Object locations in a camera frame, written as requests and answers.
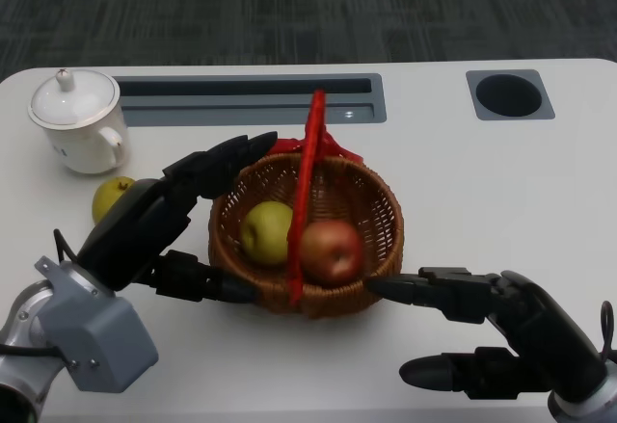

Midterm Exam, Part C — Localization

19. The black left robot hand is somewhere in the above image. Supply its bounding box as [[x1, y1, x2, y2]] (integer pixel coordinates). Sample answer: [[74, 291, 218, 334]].
[[76, 131, 280, 304]]

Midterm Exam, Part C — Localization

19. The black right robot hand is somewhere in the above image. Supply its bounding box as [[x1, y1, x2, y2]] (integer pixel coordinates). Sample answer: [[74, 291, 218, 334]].
[[366, 266, 607, 401]]

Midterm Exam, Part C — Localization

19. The red apple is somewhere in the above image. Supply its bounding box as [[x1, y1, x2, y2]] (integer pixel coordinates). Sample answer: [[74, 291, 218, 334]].
[[297, 220, 365, 287]]

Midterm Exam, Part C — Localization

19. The wicker basket with red handle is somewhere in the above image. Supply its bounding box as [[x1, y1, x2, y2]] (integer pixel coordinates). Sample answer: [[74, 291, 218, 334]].
[[207, 88, 405, 321]]

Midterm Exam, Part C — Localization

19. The green apple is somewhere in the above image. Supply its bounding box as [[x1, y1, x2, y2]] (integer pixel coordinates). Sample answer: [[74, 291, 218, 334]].
[[240, 200, 295, 268]]

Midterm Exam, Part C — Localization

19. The yellow-green pear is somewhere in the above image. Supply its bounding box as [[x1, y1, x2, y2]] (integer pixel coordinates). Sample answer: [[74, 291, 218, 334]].
[[91, 175, 137, 225]]

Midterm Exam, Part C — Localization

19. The white ceramic mug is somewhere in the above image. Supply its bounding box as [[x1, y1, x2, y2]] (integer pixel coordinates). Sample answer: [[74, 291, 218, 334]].
[[45, 104, 130, 175]]

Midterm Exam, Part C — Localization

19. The grey recessed table tray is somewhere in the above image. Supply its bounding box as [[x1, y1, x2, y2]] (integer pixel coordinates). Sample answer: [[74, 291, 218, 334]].
[[111, 73, 389, 128]]

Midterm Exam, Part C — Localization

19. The white mug lid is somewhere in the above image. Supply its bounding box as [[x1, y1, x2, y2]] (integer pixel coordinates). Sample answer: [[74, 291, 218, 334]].
[[27, 68, 121, 131]]

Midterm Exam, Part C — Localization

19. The grey round cup holder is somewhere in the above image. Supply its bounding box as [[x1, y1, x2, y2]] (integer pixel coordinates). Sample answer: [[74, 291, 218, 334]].
[[465, 68, 555, 121]]

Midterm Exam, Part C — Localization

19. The black looped wrist cable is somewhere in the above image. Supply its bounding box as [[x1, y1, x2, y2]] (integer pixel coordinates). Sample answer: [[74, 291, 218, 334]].
[[596, 300, 617, 362]]

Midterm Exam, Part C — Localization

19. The grey wrist camera housing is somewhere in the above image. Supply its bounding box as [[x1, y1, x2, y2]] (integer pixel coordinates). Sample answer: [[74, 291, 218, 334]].
[[34, 256, 159, 394]]

